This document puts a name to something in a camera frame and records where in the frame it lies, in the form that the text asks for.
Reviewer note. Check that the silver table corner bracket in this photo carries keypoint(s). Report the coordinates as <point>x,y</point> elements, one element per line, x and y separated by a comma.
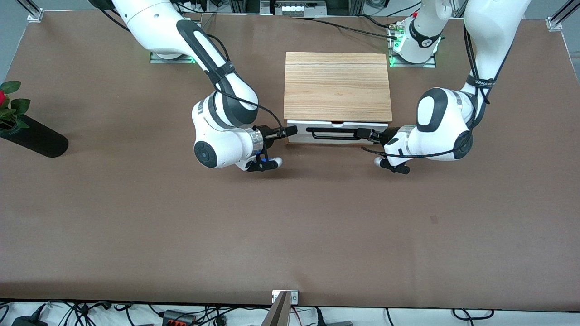
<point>554,24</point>
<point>35,16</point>

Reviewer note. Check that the light wooden drawer cabinet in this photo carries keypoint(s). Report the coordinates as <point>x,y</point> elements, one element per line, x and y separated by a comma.
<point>337,86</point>

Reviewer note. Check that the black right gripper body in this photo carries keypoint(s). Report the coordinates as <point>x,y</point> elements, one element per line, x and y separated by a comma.
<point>269,135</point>

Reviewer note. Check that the grey camera mount pole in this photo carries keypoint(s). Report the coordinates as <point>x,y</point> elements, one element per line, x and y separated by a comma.
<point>277,314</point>

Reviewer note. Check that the small metal mounting bracket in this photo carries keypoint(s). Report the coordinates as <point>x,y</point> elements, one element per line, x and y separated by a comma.
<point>294,297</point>

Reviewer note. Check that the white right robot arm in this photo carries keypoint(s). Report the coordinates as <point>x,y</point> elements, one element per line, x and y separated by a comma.
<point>149,22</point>

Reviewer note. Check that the brown table cover mat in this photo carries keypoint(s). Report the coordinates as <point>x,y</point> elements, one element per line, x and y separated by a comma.
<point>181,217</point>

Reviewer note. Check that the white-fronted wooden drawer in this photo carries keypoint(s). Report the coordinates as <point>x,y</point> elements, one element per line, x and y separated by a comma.
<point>335,124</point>

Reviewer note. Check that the black power adapter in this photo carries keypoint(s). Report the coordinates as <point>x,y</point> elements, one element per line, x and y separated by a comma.
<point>29,322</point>

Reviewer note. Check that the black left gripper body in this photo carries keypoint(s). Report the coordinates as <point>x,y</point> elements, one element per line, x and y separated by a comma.
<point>389,134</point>

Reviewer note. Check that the black power strip red switches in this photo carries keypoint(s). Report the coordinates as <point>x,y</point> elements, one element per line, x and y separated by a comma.
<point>179,318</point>

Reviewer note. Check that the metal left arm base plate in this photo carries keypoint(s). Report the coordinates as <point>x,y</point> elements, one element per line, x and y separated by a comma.
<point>430,63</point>

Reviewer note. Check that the aluminium frame profile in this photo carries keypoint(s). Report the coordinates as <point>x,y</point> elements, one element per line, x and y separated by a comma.
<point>355,7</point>

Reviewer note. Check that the black vase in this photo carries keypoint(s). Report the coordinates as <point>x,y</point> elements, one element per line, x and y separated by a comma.
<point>36,138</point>

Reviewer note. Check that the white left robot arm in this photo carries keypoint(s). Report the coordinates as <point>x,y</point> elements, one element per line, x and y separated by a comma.
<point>444,122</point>

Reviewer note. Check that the white power strip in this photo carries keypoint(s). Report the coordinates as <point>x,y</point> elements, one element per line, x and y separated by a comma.
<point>295,7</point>

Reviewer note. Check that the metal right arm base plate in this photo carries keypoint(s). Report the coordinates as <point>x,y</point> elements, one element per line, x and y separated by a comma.
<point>158,59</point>

